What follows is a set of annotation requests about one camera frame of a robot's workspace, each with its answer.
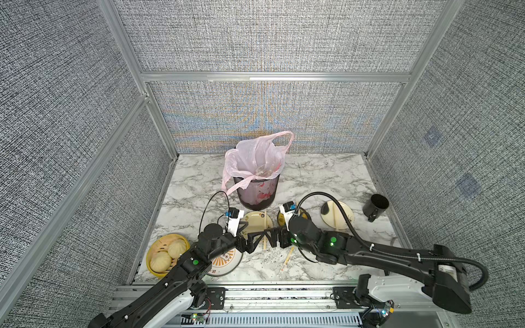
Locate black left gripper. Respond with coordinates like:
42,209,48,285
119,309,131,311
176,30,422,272
208,221,264,262

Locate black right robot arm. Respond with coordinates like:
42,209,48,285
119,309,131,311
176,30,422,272
277,216,473,314

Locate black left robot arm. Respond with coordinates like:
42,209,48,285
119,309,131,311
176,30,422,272
88,224,288,327

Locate wrapped chopsticks pile on table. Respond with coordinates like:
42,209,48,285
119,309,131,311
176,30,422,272
279,246,295,274

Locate cream small plate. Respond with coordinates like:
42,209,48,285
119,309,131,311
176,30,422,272
241,211,273,239

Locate yellow patterned black plate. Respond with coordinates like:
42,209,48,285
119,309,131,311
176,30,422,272
277,208,311,226

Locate black mesh trash bin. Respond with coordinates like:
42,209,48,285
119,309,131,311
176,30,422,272
236,175,280,210

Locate steamed bun upper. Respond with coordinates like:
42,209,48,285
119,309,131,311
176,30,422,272
168,239,188,260

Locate steamed bun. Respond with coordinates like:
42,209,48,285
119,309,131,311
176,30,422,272
150,251,172,273
168,239,188,260

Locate pink plastic trash bag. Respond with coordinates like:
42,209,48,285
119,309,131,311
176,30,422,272
221,131,295,195

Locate yellow steamer basket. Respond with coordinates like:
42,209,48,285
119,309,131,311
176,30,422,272
146,234,190,278

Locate steamed bun lower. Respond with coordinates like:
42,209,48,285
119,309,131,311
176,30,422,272
150,251,172,273

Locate black mug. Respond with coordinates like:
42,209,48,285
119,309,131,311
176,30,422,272
362,194,390,222

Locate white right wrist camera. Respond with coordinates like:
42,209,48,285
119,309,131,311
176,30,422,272
280,201,298,229

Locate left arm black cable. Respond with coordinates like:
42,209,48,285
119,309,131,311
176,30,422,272
198,190,231,235

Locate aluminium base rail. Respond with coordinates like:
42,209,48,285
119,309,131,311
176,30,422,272
108,282,448,328

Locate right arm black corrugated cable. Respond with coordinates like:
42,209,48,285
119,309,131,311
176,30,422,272
294,191,489,292

